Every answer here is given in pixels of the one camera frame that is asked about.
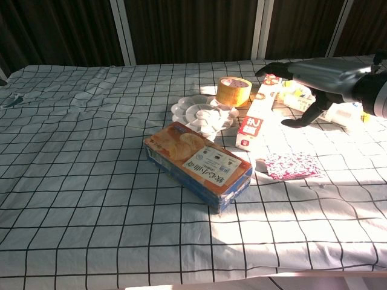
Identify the grey black right robot hand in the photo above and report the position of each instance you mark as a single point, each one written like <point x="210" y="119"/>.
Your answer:
<point x="320" y="77"/>

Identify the white window frame post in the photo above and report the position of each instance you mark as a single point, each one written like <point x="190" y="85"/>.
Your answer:
<point x="2" y="74"/>
<point x="340" y="27"/>
<point x="261" y="30"/>
<point x="124" y="30"/>

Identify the yellow packing tape roll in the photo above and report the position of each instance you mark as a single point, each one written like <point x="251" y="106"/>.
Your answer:
<point x="225" y="93"/>

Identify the long white red wrap box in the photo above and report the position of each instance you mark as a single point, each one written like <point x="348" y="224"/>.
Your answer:
<point x="252" y="127"/>

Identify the orange blue cracker box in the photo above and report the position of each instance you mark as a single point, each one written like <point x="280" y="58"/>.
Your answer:
<point x="193" y="163"/>

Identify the dark brown curtain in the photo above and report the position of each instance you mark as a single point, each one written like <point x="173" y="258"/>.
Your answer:
<point x="193" y="30"/>

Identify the clear white yellow plastic package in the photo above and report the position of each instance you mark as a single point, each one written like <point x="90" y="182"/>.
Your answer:
<point x="297" y="99"/>

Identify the white black checked tablecloth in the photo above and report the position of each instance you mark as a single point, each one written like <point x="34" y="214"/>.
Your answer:
<point x="90" y="181"/>

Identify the pink patterned pouch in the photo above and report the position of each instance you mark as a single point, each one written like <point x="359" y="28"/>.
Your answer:
<point x="290" y="166"/>

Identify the white flower-shaped paint palette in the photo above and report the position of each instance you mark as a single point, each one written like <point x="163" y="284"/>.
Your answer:
<point x="196" y="113"/>

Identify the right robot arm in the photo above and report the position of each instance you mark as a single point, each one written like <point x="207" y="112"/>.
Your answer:
<point x="373" y="90"/>

